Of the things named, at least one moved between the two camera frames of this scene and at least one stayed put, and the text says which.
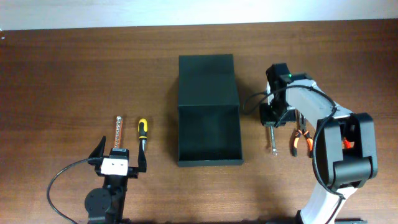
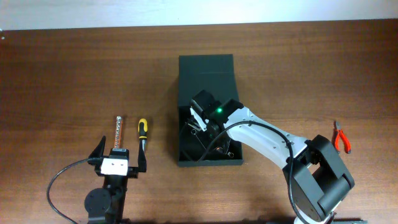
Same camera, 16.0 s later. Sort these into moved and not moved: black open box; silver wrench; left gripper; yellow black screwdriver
Moved: silver wrench
Not moved: left gripper; black open box; yellow black screwdriver
